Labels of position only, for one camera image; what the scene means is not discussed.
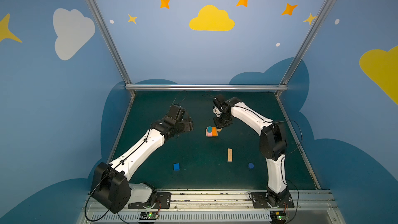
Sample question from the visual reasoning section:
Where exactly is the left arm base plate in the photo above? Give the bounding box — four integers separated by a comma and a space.
127, 192, 171, 209

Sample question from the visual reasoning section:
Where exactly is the aluminium left frame post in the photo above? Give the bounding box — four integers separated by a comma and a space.
85, 0, 131, 86

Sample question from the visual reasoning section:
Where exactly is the orange wood block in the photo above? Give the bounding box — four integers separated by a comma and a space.
211, 128, 218, 137

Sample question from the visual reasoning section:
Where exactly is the left controller board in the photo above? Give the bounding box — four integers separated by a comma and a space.
139, 212, 159, 221

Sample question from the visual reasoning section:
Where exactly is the aluminium front rail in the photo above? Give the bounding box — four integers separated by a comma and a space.
77, 189, 345, 224

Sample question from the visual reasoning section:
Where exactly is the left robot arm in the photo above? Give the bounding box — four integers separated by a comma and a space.
90, 104, 193, 214

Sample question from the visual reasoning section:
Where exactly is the right controller board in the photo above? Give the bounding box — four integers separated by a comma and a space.
270, 212, 289, 224

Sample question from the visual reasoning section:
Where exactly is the aluminium rear frame bar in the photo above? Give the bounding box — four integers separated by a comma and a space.
125, 84, 288, 91

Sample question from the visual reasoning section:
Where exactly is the controller board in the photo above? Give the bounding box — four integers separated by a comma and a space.
139, 212, 159, 221
270, 212, 289, 224

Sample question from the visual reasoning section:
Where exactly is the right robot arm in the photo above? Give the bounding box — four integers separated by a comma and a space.
212, 94, 294, 208

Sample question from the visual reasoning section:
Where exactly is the aluminium frame post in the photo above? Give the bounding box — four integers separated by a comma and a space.
85, 0, 131, 86
275, 0, 337, 98

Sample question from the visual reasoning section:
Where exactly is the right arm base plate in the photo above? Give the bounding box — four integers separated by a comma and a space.
250, 191, 295, 208

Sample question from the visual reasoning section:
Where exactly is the natural wood block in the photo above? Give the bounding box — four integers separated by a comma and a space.
227, 148, 233, 162

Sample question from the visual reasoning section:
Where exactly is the blue wood cube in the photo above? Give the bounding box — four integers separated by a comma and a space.
173, 163, 180, 172

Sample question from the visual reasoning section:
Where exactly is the aluminium right frame post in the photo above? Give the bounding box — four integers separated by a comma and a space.
275, 0, 337, 98

